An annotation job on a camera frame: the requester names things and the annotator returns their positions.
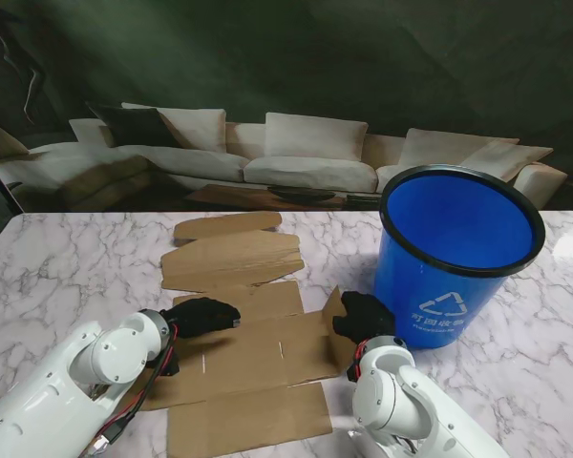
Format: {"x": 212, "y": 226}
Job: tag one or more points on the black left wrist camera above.
{"x": 169, "y": 366}

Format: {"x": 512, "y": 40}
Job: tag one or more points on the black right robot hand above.
{"x": 363, "y": 317}

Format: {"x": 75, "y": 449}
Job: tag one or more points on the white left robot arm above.
{"x": 52, "y": 396}

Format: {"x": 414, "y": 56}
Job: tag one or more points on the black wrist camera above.
{"x": 353, "y": 372}
{"x": 169, "y": 366}

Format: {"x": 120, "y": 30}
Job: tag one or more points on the brown cardboard box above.
{"x": 253, "y": 353}

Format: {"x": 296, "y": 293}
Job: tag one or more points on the blue recycling bin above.
{"x": 410, "y": 296}

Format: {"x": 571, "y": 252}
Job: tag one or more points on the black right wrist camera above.
{"x": 353, "y": 372}

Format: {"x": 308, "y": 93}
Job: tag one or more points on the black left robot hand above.
{"x": 200, "y": 317}

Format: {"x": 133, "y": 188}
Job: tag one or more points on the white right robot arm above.
{"x": 396, "y": 401}

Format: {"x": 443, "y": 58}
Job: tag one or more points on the printed sofa backdrop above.
{"x": 286, "y": 57}

